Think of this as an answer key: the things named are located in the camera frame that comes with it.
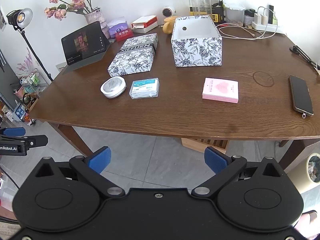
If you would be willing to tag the round white tin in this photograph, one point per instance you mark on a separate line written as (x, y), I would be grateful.
(113, 87)

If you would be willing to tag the open floral storage box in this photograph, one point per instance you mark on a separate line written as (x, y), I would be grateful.
(196, 42)

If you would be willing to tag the black folded tripod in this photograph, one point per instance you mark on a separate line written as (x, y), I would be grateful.
(296, 50)

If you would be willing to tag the yellow black box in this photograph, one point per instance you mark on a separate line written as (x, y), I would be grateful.
(218, 10)

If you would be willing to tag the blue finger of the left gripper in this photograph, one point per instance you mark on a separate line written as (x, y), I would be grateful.
(17, 131)

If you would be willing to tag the vase with pink flowers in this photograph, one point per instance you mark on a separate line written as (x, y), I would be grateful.
(92, 14)

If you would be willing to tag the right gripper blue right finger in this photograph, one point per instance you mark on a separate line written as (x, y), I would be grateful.
(216, 160)

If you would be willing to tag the beige round bin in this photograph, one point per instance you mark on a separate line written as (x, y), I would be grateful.
(305, 176)

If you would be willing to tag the white power strip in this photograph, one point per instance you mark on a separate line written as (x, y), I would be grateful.
(267, 28)

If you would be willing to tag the clear plastic case blue card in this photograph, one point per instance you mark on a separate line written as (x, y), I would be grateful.
(147, 88)

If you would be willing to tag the black tablet in folio stand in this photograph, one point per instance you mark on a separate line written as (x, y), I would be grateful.
(84, 46)

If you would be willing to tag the white astronaut robot toy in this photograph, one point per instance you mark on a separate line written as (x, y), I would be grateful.
(168, 11)

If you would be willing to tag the wire storage rack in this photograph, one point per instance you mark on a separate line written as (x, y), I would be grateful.
(30, 87)

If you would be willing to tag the floral box lid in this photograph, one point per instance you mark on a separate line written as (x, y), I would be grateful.
(135, 56)

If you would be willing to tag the white usb charger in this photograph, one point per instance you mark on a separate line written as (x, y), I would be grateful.
(261, 19)

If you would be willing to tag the clear plastic food container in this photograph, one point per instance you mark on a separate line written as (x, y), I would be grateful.
(235, 14)

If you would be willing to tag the pink sticky note pad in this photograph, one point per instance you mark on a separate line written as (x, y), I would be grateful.
(221, 90)

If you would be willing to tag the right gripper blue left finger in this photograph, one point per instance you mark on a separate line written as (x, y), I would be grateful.
(99, 160)

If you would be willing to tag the purple tissue pack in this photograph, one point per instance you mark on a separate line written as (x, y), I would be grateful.
(117, 25)

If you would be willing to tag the yellow ceramic mug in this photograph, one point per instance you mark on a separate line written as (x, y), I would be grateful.
(169, 24)

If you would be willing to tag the small red card box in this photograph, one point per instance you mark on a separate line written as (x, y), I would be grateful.
(124, 34)

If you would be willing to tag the wooden crate under table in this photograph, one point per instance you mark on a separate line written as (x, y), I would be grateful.
(201, 144)

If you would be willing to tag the red and white box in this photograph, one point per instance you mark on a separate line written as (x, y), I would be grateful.
(144, 24)

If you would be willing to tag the black smartphone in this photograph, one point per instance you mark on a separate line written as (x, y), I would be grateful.
(300, 96)

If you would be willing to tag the studio light on stand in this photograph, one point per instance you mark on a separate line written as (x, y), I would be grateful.
(20, 19)

